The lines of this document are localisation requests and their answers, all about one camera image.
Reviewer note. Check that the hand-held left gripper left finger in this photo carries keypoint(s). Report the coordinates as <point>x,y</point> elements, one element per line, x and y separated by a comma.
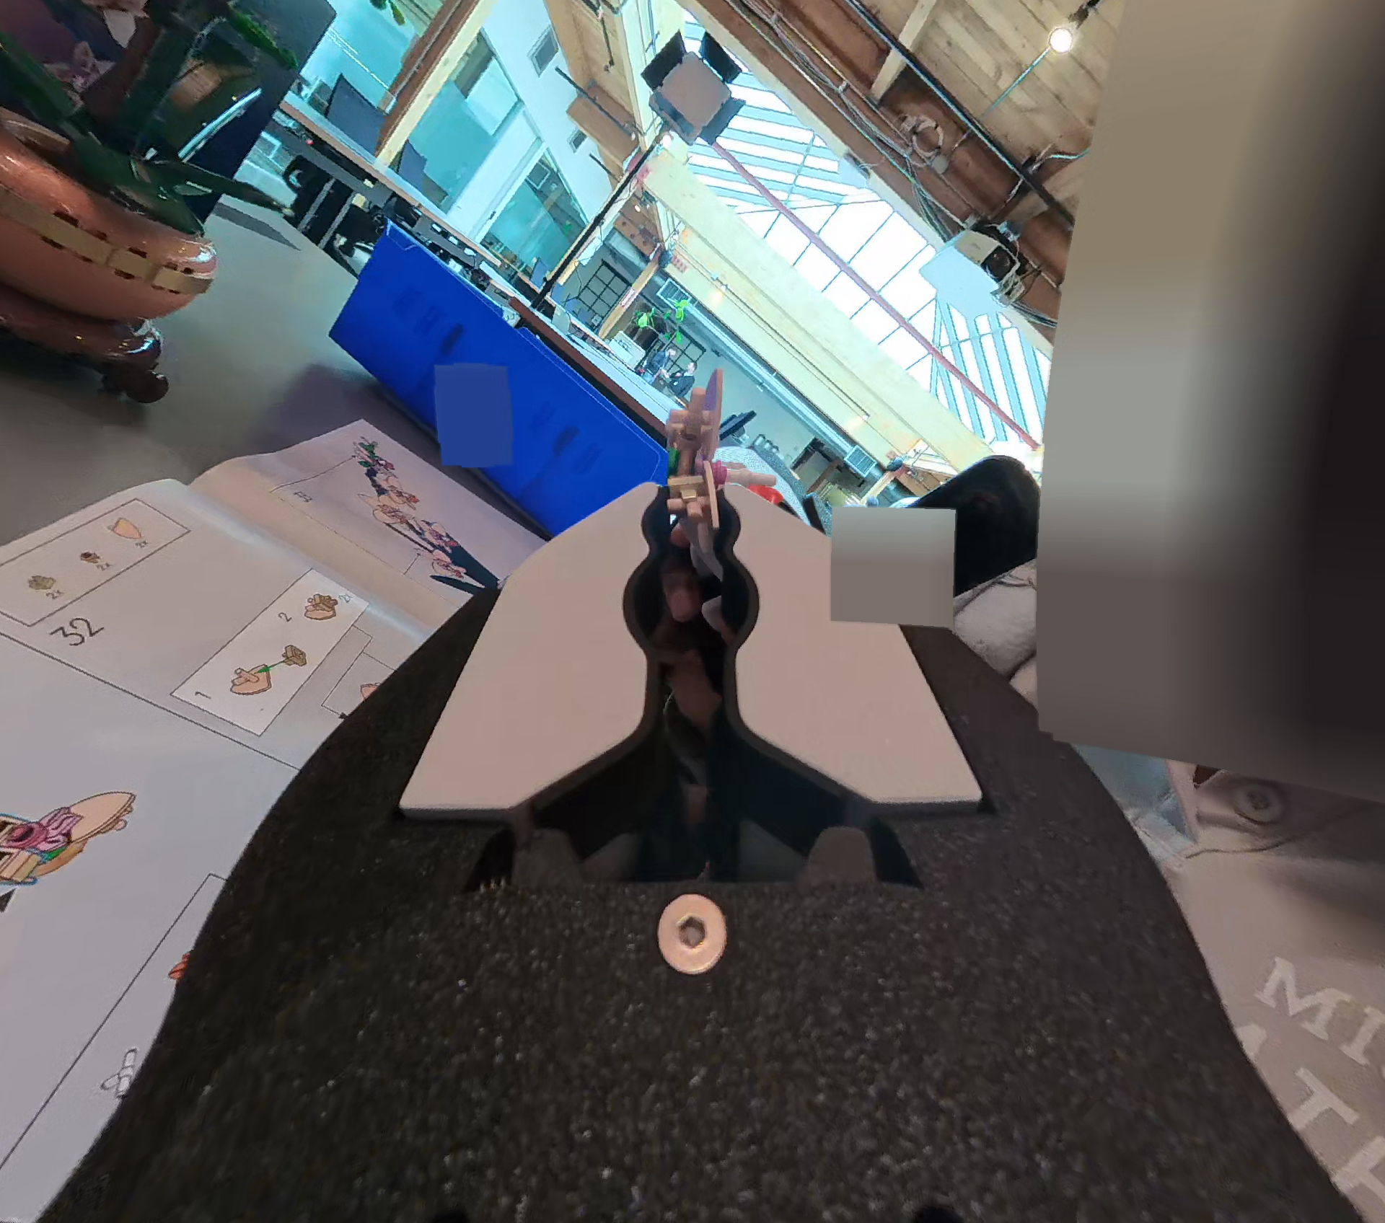
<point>541,659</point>

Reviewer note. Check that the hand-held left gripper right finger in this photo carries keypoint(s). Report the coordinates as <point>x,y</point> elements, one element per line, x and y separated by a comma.
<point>821,703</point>

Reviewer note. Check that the small pink brick flower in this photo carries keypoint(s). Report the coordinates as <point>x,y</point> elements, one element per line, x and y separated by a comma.
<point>692,444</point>

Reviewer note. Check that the grey desk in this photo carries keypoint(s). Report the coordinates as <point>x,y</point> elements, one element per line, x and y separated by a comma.
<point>270,368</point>

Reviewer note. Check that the blue plastic bin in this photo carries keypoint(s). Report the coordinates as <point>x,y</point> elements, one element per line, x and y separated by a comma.
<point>562,444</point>

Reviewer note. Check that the building instruction booklet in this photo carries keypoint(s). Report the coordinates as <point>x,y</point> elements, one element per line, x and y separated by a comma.
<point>162,703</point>

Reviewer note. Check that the studio light panel on stand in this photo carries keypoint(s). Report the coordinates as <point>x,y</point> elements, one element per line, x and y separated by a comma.
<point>692,92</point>

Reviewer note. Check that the brick orchid in pink pot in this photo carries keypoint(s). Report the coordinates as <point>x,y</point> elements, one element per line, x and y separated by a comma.
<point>87,238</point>

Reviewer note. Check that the round ceiling lamp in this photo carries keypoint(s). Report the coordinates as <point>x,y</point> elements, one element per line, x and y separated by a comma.
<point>1059,38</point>

